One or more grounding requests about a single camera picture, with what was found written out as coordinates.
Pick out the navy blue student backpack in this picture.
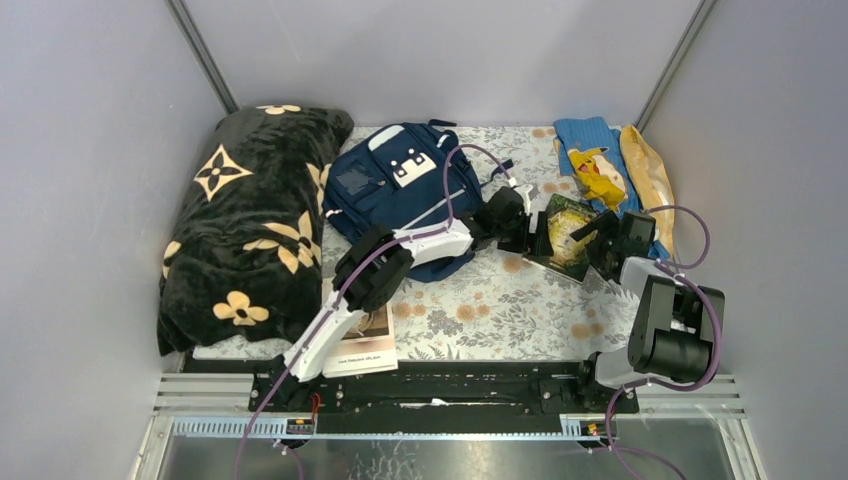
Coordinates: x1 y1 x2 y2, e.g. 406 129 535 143
322 123 488 283

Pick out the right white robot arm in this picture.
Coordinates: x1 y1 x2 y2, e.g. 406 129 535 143
570 211 724 412

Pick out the white coffee cover book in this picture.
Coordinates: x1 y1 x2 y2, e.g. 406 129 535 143
322 304 399 378

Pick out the dark green gold book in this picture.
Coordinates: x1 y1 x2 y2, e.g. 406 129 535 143
526 194 597 283

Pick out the blue Pikachu cloth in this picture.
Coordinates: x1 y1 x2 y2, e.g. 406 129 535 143
553 117 670 260

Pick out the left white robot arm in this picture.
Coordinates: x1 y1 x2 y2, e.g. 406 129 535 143
271 184 552 411

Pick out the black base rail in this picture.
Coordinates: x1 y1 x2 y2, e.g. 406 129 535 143
182 357 641 435

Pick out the black floral plush blanket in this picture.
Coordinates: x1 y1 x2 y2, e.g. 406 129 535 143
156 104 354 355

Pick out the floral white table mat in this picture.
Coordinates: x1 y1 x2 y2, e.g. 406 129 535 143
192 126 639 360

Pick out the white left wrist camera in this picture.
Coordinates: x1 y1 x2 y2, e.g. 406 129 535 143
508 178 539 215

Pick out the yellow plastic bag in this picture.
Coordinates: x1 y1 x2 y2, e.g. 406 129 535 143
619 125 675 258

